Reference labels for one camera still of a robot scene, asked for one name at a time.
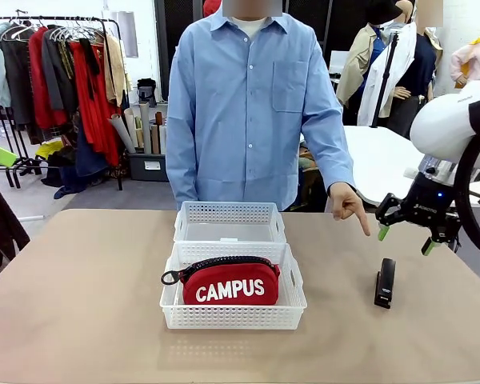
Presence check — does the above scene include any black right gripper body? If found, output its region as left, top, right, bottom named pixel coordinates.
left=399, top=174, right=463, bottom=232

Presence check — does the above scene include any red campus zipper pouch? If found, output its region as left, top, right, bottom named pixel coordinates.
left=161, top=255, right=282, bottom=306

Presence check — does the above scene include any person's right forearm blue sleeve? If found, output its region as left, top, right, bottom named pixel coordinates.
left=166, top=119, right=200, bottom=211

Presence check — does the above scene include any person's left forearm blue sleeve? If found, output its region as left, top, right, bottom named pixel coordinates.
left=302, top=111, right=355, bottom=195

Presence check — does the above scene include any person's left hand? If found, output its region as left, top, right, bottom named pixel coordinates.
left=326, top=182, right=372, bottom=238

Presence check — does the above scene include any white table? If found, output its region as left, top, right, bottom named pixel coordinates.
left=341, top=125, right=426, bottom=203

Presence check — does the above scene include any black stapler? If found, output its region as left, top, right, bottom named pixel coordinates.
left=374, top=258, right=397, bottom=310

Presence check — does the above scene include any black tripod pole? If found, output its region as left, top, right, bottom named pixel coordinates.
left=369, top=31, right=399, bottom=129

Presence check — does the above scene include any navy dress mannequin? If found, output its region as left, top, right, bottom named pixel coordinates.
left=394, top=30, right=440, bottom=139

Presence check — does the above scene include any white coat mannequin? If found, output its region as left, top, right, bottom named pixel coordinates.
left=357, top=22, right=418, bottom=127

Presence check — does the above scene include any beige trench coat mannequin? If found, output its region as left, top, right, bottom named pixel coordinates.
left=334, top=0, right=406, bottom=106

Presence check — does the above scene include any pink sweater mannequin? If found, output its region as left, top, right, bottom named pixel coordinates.
left=449, top=34, right=480, bottom=90

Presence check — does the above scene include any white perforated plastic basket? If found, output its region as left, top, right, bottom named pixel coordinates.
left=173, top=201, right=287, bottom=244
left=158, top=241, right=308, bottom=331

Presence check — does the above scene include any person in blue shirt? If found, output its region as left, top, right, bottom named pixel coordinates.
left=166, top=7, right=355, bottom=212

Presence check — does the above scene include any white undershirt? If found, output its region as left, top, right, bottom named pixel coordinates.
left=230, top=15, right=270, bottom=40

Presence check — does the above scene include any grey storage bin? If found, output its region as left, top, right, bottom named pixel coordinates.
left=126, top=151, right=170, bottom=182

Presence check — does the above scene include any grey paper roll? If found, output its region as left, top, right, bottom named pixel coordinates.
left=110, top=113, right=138, bottom=154

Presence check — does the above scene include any long red dress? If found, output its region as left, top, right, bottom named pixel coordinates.
left=69, top=39, right=122, bottom=167

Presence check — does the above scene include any dark blue garment pile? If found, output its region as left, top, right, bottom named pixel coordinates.
left=53, top=119, right=110, bottom=200

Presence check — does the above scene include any beige shirt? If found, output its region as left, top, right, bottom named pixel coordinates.
left=102, top=33, right=132, bottom=108

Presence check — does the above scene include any grey jacket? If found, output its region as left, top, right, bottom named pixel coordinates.
left=41, top=29, right=80, bottom=114

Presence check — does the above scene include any red jacket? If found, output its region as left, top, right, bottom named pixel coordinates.
left=26, top=26, right=67, bottom=130

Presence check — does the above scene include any black clothes rack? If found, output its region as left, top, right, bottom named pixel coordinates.
left=0, top=10, right=125, bottom=191

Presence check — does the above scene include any black draped cloth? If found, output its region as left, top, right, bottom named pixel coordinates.
left=0, top=171, right=31, bottom=270

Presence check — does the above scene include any pale green box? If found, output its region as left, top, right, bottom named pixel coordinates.
left=0, top=143, right=19, bottom=167

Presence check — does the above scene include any dark grey coat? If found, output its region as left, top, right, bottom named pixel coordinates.
left=0, top=28, right=36, bottom=126

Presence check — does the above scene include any black corrugated cable hose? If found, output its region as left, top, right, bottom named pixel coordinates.
left=453, top=98, right=480, bottom=259

